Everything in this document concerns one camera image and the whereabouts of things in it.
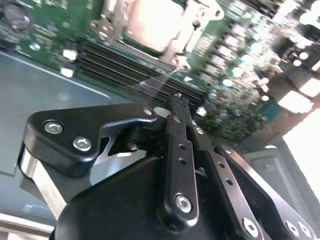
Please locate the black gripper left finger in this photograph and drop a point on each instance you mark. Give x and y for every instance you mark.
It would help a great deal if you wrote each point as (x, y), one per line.
(75, 150)

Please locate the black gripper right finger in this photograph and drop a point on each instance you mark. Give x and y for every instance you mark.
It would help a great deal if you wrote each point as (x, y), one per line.
(221, 173)

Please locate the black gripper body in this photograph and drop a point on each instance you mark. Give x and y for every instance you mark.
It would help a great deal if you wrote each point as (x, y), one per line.
(112, 205)

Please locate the metal socket cover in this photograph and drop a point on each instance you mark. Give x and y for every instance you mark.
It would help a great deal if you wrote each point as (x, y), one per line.
(180, 37)

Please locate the silver green cpu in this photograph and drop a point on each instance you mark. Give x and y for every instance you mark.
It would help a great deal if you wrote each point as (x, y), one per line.
(150, 22)

